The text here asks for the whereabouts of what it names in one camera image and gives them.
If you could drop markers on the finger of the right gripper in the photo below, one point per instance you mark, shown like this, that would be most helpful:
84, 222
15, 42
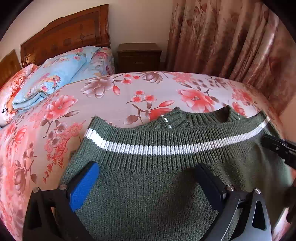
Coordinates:
283, 148

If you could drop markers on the light blue floral quilt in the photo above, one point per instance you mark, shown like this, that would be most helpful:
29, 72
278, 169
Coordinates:
73, 66

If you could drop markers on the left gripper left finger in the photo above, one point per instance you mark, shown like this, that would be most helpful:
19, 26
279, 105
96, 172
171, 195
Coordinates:
51, 214

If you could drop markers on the dark wooden nightstand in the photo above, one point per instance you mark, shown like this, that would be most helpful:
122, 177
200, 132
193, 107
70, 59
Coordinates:
138, 57

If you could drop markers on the floral pink curtain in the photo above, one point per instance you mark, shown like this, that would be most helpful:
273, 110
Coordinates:
244, 41

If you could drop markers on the floral pink bed sheet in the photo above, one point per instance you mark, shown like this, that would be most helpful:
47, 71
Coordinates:
37, 146

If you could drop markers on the pink floral folded quilt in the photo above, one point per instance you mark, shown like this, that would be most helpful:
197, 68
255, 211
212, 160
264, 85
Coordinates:
9, 91

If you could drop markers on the wooden headboard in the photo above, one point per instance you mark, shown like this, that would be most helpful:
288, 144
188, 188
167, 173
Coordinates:
9, 66
81, 29

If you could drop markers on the green white knit sweater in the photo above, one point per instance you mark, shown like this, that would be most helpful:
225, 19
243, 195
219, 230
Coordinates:
147, 189

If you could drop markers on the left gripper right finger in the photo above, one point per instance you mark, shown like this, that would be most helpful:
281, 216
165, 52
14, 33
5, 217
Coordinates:
253, 223

